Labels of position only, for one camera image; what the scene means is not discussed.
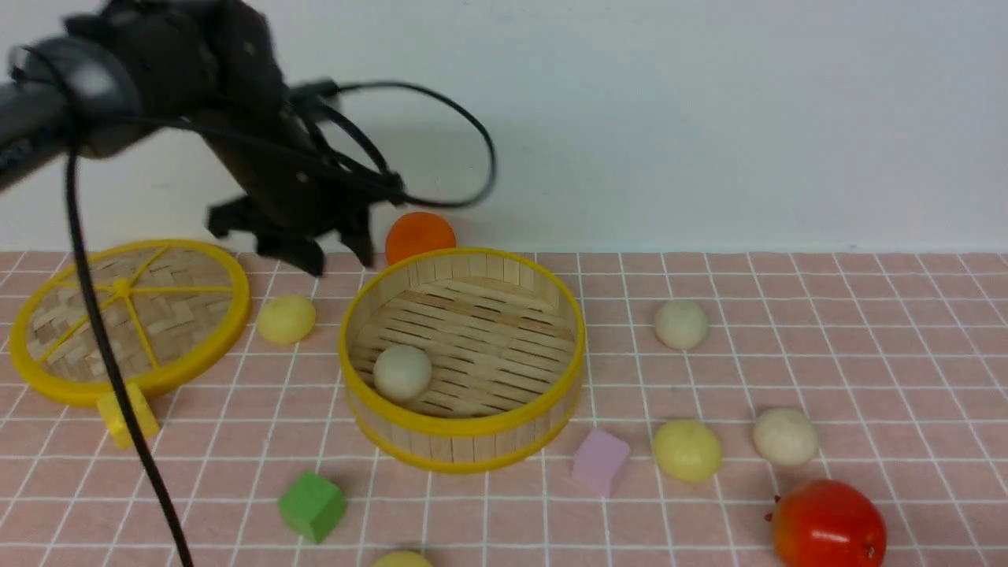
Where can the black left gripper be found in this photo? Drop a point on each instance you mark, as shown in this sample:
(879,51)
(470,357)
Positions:
(284,203)

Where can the white bun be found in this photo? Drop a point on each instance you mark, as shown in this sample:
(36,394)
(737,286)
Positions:
(401,373)
(680,324)
(786,437)

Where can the yellow bun bottom edge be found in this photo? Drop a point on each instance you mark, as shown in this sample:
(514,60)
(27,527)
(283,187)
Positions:
(402,558)

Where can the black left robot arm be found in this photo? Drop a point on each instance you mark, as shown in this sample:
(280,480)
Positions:
(116,76)

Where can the bamboo steamer lid yellow rim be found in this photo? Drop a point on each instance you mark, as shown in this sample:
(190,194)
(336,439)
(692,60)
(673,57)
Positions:
(172,308)

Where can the bamboo steamer tray yellow rim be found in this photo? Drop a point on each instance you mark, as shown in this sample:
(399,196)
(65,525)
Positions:
(507,343)

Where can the orange fruit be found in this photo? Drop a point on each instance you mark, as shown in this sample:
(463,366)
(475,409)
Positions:
(416,233)

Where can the yellow cube block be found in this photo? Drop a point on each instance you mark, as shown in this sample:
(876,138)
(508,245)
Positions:
(111,412)

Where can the green cube block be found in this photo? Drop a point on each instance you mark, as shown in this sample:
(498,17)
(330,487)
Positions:
(312,506)

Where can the pink cube block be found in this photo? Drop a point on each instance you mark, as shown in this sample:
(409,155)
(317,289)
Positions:
(600,461)

